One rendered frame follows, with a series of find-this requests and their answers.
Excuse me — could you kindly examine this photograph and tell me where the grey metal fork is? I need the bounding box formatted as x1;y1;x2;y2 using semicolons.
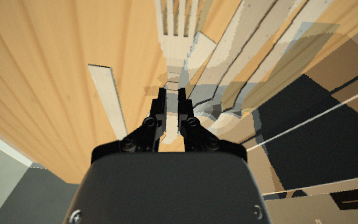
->
154;0;198;140

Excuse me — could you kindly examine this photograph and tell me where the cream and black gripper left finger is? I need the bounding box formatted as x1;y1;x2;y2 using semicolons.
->
90;87;167;166

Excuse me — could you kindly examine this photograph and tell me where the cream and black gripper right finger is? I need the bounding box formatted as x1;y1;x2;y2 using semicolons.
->
178;88;248;164

